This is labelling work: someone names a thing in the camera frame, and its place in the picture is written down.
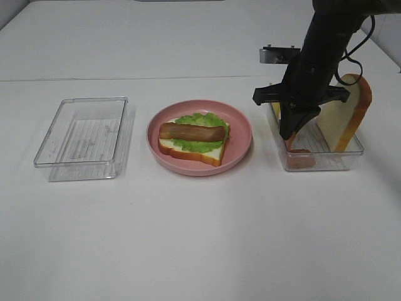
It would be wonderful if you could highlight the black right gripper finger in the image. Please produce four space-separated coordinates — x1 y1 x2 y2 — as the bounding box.
279 102 321 140

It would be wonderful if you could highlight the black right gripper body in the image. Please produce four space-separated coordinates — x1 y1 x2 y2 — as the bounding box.
253 54 350 107

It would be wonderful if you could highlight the yellow cheese slice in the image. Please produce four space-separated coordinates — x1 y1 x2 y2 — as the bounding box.
270 88 281 122

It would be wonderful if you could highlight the pink bacon strip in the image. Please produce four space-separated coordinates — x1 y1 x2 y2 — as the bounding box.
284 132 316 170

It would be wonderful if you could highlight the green lettuce leaf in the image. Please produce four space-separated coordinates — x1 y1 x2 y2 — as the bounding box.
170 112 230 153

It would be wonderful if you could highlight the brown bacon strip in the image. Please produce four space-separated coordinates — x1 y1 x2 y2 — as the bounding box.
159 122 226 142

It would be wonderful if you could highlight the bread slice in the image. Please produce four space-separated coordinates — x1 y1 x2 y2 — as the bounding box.
158 125 231 167
316 73 372 152

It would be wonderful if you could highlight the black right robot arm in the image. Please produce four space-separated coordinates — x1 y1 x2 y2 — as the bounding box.
253 1 400 140

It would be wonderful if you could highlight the right clear plastic tray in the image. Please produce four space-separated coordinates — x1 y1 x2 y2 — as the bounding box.
268 104 364 172

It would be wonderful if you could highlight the clear plastic tray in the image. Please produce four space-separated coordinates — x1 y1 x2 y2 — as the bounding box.
268 104 364 172
33 97 133 182

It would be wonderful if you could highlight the pink round plate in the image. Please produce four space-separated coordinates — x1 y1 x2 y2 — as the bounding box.
147 100 253 176

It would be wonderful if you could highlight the left clear plastic tray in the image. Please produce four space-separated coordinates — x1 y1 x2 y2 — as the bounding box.
33 97 133 182

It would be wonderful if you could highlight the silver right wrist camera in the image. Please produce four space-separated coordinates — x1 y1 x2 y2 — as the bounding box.
259 45 301 65

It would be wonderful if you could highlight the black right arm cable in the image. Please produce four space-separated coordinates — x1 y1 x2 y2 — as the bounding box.
335 14 376 86

